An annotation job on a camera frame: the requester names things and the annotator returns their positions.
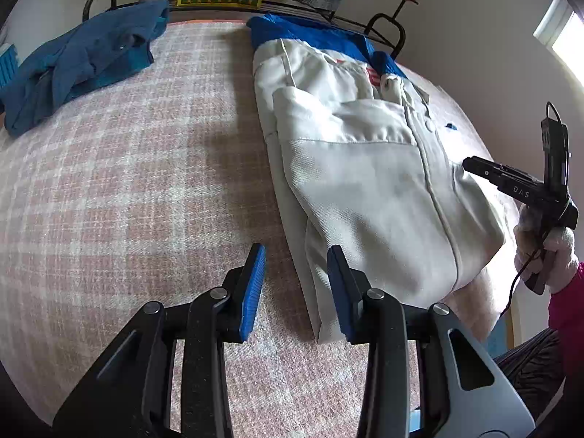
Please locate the white and blue jacket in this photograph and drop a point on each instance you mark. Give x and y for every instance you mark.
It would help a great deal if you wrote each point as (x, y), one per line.
(365, 182)

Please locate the dark striped clothing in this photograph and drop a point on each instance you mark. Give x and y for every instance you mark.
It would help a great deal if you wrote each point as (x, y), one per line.
(534, 365)

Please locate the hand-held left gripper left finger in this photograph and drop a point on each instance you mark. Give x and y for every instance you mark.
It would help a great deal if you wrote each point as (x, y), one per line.
(253, 292)

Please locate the person's right hand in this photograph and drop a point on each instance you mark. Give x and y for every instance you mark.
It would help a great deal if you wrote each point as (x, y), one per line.
(524, 242)

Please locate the person's right forearm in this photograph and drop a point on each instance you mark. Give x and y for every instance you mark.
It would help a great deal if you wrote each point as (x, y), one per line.
(568, 310)

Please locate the pink checked blanket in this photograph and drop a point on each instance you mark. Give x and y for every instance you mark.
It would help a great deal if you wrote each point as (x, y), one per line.
(137, 191)

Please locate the window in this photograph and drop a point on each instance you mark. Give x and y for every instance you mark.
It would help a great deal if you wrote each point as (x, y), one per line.
(570, 41)

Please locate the dark blue garment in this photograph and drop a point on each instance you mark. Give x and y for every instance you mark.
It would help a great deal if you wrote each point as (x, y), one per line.
(68, 64)

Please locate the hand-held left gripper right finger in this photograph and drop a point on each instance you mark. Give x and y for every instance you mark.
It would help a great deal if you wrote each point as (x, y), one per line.
(337, 292)

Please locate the blue slatted crate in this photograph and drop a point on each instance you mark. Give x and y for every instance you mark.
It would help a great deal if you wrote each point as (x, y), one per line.
(7, 66)

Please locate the clear blue plastic bag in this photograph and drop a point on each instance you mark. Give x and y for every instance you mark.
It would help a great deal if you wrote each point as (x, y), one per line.
(499, 340)

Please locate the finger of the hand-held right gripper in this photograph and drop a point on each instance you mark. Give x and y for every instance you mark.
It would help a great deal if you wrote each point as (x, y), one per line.
(483, 169)

